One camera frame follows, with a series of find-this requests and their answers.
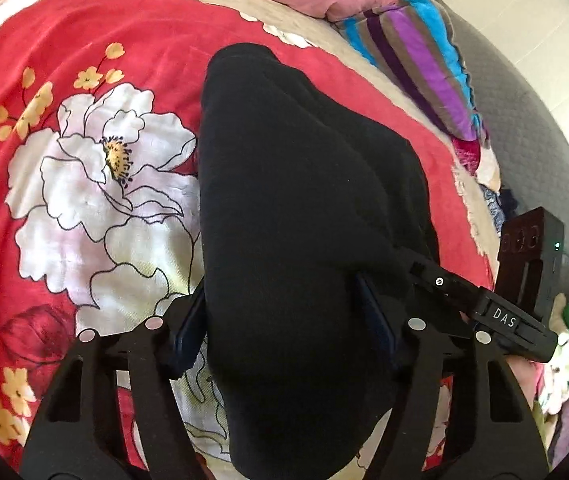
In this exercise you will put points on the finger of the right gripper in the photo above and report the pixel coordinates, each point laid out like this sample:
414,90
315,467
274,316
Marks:
442,295

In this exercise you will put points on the striped plush pillow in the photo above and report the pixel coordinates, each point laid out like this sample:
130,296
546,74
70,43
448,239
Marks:
411,43

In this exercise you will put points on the red floral blanket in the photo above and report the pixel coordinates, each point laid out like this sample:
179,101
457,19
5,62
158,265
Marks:
99,113

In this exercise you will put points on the black KISS sweatshirt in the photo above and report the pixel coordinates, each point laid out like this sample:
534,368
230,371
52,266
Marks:
299,195

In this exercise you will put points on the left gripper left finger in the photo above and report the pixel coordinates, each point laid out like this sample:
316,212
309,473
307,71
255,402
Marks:
110,411

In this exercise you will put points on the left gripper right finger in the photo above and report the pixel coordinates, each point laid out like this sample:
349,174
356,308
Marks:
459,412

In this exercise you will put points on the clothes pile beside bed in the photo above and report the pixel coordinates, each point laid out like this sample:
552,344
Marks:
551,400

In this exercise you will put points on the grey quilted headboard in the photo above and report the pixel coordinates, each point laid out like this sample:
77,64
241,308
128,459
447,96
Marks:
531,149

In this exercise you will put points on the dark red patterned cloth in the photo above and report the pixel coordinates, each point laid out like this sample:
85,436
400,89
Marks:
469,154

